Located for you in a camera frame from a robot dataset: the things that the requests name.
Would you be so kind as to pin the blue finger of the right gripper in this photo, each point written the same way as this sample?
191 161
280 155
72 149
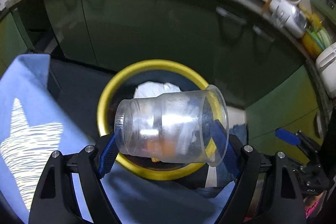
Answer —
287 137

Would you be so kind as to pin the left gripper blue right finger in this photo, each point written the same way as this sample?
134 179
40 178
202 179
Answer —
280 201

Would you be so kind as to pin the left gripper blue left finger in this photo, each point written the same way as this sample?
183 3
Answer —
55 200

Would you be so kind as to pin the clear plastic cup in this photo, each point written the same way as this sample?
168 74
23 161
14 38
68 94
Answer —
182 117

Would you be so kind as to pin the yellow rimmed trash bin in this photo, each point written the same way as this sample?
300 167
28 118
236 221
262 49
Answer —
143 166

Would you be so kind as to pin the white rice cooker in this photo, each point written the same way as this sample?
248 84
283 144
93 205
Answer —
290 16

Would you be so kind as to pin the green lower cabinets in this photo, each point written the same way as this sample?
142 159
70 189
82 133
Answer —
257 68

